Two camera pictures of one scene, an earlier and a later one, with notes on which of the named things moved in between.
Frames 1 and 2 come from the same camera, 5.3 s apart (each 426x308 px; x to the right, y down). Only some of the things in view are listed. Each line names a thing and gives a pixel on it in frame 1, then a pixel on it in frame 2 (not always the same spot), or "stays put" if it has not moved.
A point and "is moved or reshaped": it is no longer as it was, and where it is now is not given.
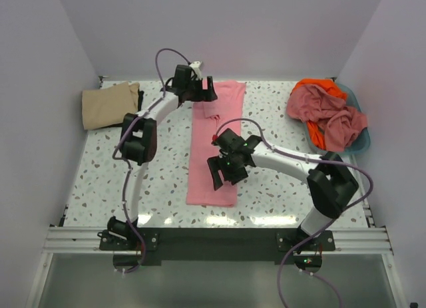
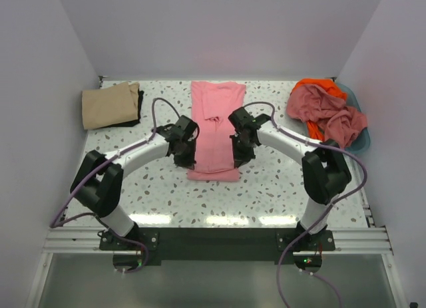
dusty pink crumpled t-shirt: x=341 y=125 stays put
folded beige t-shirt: x=108 y=106 stays put
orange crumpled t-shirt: x=316 y=129 stays put
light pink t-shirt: x=211 y=118 is moved or reshaped
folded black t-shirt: x=141 y=94 stays put
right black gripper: x=214 y=163 → x=240 y=158
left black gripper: x=208 y=94 → x=188 y=162
